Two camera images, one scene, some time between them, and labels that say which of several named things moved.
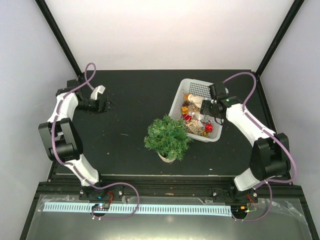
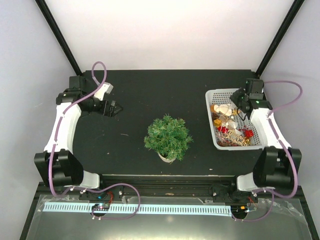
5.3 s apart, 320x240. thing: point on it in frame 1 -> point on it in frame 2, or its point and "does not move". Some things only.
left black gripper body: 96,108 -> 105,111
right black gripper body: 209,111 -> 237,100
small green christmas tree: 169,137 does not move
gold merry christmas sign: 193,128 -> 232,135
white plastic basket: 199,88 -> 222,96
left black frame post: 44,9 does not move
